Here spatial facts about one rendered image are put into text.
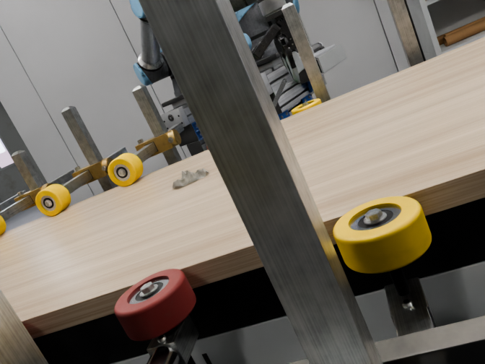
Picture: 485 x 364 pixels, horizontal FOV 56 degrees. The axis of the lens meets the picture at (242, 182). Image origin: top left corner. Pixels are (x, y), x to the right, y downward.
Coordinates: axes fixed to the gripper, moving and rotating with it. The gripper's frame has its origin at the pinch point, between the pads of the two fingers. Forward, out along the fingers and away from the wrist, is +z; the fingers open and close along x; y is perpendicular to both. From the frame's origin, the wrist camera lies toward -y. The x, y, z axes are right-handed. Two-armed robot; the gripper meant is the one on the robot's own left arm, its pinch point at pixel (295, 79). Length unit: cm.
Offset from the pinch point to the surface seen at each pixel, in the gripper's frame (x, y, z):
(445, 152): -92, -11, 5
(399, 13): -20.2, 26.8, -6.0
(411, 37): -20.5, 27.7, 1.1
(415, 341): -109, -27, 11
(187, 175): -46, -40, 4
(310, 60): -11.6, 3.1, -4.2
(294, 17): -11.6, 3.1, -16.3
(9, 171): 1048, -486, 1
